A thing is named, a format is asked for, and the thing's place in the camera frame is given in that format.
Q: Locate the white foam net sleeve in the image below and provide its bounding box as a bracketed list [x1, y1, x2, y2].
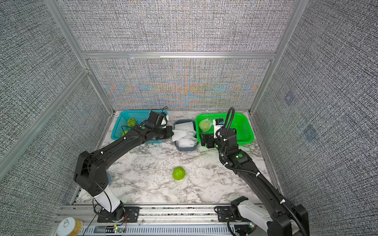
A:
[171, 129, 187, 142]
[198, 117, 213, 133]

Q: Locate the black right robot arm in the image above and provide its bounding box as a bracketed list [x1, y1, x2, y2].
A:
[200, 128, 310, 236]

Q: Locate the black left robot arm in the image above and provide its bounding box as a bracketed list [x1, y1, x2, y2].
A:
[73, 110, 173, 222]

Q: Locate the white foam net pile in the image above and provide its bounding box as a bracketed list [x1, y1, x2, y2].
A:
[174, 121, 198, 148]

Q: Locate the custard apple in teal basket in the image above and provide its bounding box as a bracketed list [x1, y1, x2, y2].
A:
[127, 118, 137, 128]

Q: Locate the grey-blue plastic tub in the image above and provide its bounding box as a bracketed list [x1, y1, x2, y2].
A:
[173, 119, 199, 152]

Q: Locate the teal plastic basket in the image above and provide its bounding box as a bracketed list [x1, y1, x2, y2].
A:
[111, 110, 162, 144]

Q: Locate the bright green plastic basket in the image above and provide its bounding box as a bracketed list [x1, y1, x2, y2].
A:
[195, 113, 255, 146]

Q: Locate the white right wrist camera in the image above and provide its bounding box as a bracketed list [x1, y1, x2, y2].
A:
[213, 118, 224, 134]

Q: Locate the black corrugated cable conduit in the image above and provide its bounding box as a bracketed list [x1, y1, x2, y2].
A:
[222, 107, 236, 130]

